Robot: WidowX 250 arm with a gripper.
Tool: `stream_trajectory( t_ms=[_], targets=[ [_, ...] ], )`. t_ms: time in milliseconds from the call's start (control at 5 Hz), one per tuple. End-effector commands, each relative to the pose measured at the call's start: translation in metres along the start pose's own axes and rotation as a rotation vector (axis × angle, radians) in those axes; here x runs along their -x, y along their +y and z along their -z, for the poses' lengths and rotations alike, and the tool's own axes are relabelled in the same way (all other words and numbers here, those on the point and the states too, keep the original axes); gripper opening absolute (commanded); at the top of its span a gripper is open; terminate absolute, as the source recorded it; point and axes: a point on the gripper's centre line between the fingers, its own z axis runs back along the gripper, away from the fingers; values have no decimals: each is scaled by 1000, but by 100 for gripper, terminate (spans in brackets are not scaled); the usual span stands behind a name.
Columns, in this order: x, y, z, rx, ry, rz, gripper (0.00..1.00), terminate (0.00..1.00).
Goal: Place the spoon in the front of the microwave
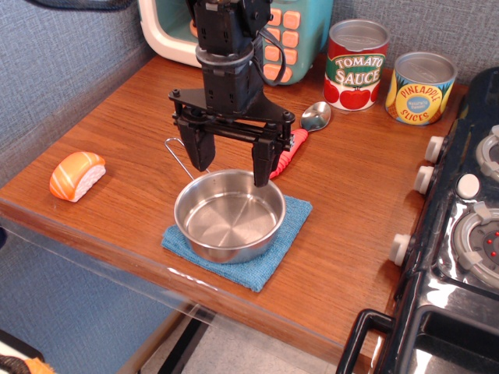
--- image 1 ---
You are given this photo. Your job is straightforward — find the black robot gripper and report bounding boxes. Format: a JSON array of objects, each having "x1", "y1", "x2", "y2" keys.
[{"x1": 168, "y1": 51, "x2": 296, "y2": 188}]

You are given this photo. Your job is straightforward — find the red handled metal spoon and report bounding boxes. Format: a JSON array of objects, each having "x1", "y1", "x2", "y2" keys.
[{"x1": 270, "y1": 101, "x2": 331, "y2": 178}]

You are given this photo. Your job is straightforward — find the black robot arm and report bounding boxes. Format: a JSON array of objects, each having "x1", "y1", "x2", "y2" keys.
[{"x1": 168, "y1": 1, "x2": 296, "y2": 187}]

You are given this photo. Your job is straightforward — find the teal toy microwave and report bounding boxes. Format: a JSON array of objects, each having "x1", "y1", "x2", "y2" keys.
[{"x1": 138, "y1": 0, "x2": 333, "y2": 85}]

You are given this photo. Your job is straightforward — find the blue cloth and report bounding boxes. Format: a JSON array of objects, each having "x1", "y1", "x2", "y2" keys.
[{"x1": 161, "y1": 196, "x2": 313, "y2": 292}]

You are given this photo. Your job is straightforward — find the tomato sauce can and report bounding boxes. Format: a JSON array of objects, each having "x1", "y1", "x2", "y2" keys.
[{"x1": 323, "y1": 19, "x2": 390, "y2": 111}]

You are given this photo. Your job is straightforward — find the salmon sushi toy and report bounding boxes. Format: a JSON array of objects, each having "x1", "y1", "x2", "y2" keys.
[{"x1": 49, "y1": 151, "x2": 106, "y2": 203}]

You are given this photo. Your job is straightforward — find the white stove knob bottom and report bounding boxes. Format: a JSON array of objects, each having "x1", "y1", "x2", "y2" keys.
[{"x1": 389, "y1": 234, "x2": 411, "y2": 266}]

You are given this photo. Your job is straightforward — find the white stove knob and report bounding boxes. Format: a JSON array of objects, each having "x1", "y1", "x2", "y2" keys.
[
  {"x1": 425, "y1": 136, "x2": 445, "y2": 164},
  {"x1": 413, "y1": 166, "x2": 434, "y2": 195},
  {"x1": 389, "y1": 234, "x2": 411, "y2": 266}
]

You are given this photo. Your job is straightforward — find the white stove knob middle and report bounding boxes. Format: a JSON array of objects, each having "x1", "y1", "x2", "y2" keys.
[{"x1": 413, "y1": 166, "x2": 434, "y2": 195}]

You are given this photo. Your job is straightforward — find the pineapple slices can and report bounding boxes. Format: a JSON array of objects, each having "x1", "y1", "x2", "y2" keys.
[{"x1": 385, "y1": 51, "x2": 458, "y2": 125}]

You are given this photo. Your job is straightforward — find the white stove knob top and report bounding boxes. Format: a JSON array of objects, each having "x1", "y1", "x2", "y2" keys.
[{"x1": 425, "y1": 136, "x2": 445, "y2": 164}]

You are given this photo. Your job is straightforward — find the black toy stove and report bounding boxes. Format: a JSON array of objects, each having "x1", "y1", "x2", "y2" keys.
[{"x1": 336, "y1": 66, "x2": 499, "y2": 374}]

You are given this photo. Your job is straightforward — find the orange black object corner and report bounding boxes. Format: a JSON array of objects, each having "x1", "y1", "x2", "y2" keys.
[{"x1": 1, "y1": 330, "x2": 55, "y2": 374}]

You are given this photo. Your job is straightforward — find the steel pan with wire handle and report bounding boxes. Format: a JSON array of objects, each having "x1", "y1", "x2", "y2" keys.
[{"x1": 165, "y1": 137, "x2": 287, "y2": 264}]

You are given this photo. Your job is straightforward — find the black cable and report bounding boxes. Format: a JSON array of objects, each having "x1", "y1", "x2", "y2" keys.
[{"x1": 255, "y1": 26, "x2": 288, "y2": 87}]

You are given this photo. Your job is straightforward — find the black oven door handle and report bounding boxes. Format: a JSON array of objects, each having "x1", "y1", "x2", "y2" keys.
[{"x1": 336, "y1": 309, "x2": 395, "y2": 374}]

